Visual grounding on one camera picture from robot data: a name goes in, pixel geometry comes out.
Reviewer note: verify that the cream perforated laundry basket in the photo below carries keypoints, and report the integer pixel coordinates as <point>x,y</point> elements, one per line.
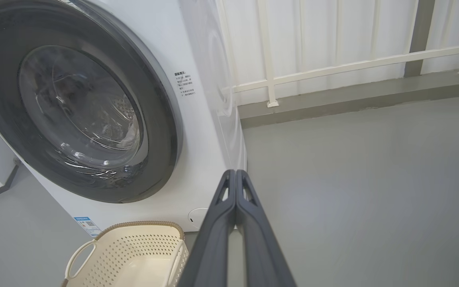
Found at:
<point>134,255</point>

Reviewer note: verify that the white metal railing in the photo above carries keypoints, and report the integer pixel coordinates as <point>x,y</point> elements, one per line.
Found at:
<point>269,59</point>

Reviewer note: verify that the black text notice sticker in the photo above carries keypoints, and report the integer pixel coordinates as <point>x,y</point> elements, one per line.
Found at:
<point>185,84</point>

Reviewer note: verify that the blue energy label sticker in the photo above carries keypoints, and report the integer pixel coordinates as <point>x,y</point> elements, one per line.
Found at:
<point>87,226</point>

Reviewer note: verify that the round white filter cover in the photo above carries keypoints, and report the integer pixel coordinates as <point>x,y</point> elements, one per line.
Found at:
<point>197,218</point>

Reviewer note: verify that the white front-load washing machine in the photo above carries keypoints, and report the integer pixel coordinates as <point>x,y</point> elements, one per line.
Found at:
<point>197,159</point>

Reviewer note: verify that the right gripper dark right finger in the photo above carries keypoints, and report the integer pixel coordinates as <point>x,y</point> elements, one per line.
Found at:
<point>261,255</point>

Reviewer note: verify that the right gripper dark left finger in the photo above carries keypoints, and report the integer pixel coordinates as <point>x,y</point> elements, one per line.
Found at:
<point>213,247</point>

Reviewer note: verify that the round black glass washer door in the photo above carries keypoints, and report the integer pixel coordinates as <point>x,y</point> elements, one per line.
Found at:
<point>157,119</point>

